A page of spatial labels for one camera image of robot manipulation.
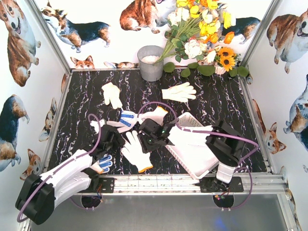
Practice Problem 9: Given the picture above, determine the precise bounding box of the yellow dotted white glove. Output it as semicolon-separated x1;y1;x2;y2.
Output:
120;130;153;173

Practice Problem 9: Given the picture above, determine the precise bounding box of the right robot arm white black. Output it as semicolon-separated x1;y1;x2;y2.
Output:
138;118;245;184

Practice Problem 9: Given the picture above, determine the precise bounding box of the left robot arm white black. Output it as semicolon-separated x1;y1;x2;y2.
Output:
15;122;124;225

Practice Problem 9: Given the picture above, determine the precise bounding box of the white perforated storage basket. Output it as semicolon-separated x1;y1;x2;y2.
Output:
165;112;219;180

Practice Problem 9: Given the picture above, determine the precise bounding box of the blue dotted glove front left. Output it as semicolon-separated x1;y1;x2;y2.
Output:
90;155;113;174

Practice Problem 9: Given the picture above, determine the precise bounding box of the blue dotted glove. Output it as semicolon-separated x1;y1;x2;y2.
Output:
90;155;113;174
106;110;143;133

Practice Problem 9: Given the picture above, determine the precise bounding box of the blue dotted glove centre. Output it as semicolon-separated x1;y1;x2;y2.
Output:
106;110;143;133

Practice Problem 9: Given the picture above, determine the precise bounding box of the cream glove back left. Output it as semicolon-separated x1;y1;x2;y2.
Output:
102;82;123;109

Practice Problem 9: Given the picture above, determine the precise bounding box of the cream glove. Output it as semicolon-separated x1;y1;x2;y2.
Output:
102;82;123;109
162;82;196;103

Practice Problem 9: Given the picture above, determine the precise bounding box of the cream glove back right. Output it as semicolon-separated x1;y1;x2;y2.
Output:
162;82;196;103

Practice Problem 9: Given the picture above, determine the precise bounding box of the grey metal bucket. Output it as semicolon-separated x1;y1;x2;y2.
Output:
137;45;164;82

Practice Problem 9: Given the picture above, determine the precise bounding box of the sunflower pot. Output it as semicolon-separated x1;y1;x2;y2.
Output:
214;46;241;75

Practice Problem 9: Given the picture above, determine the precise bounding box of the artificial flower bouquet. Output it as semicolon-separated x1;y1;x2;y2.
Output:
157;0;236;62

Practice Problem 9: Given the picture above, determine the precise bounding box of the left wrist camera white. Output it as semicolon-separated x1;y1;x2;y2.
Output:
90;119;106;134

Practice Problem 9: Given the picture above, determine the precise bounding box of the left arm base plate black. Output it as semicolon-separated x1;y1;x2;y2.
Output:
79;177;115;193

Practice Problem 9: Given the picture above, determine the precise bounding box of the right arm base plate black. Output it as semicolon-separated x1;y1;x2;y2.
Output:
195;177;244;193

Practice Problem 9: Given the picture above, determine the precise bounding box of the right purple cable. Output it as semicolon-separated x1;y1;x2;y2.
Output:
139;101;259;169

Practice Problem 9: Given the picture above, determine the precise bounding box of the purple cable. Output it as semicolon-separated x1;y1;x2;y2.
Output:
139;101;259;169
17;113;106;222

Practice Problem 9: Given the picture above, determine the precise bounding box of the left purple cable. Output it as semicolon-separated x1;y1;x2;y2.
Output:
17;113;106;222

